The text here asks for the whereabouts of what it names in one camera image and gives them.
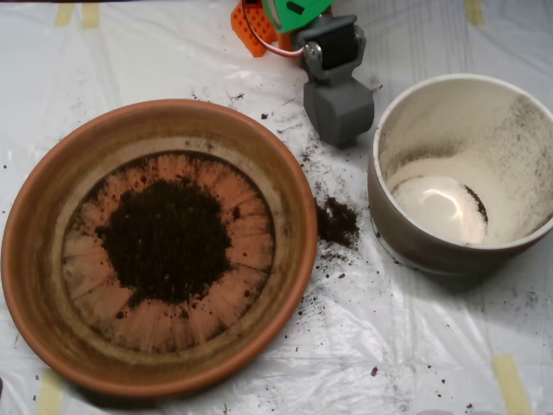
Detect dark soil pile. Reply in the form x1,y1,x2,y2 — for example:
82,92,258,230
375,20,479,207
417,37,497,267
97,176,235,306

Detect spilled dark soil heap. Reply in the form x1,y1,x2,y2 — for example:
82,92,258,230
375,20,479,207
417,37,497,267
315,196,362,250

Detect terracotta plant saucer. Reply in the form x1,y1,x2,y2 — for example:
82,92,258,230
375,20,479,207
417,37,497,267
0,98,320,399

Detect dark soil in pot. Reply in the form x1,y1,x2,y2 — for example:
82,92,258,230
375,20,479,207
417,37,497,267
462,184,490,227

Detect white ceramic pot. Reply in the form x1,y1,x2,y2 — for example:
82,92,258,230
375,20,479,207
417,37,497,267
366,73,553,278

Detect clear white plastic sheet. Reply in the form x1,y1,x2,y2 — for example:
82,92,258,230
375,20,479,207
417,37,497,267
0,0,553,415

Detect red white servo cable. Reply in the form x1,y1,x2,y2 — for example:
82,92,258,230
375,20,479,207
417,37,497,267
242,0,306,60

